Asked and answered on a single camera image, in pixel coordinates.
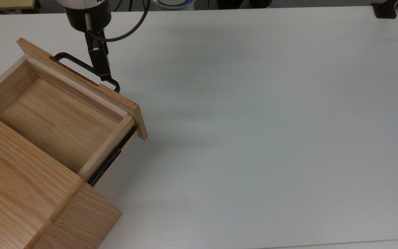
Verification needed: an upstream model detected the robot base with blue ring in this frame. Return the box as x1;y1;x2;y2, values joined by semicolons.
151;0;196;10

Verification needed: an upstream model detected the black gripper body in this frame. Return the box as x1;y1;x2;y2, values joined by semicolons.
63;3;113;34

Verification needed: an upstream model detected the wooden drawer cabinet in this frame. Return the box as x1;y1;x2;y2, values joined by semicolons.
0;105;122;249

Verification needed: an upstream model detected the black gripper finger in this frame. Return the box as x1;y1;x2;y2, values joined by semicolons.
84;30;112;81

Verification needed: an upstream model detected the yellowish side table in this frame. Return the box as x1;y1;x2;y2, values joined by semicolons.
0;0;36;11

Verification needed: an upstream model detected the wooden drawer with handle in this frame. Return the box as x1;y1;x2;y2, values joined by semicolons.
0;37;149;183

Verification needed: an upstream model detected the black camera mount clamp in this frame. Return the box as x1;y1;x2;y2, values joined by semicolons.
372;0;398;19

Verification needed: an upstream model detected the black background object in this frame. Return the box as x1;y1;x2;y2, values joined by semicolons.
249;0;273;9

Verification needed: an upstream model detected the black drawer slide rail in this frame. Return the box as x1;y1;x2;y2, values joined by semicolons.
87;126;138;187

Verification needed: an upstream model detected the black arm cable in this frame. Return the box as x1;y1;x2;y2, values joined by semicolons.
88;0;151;43

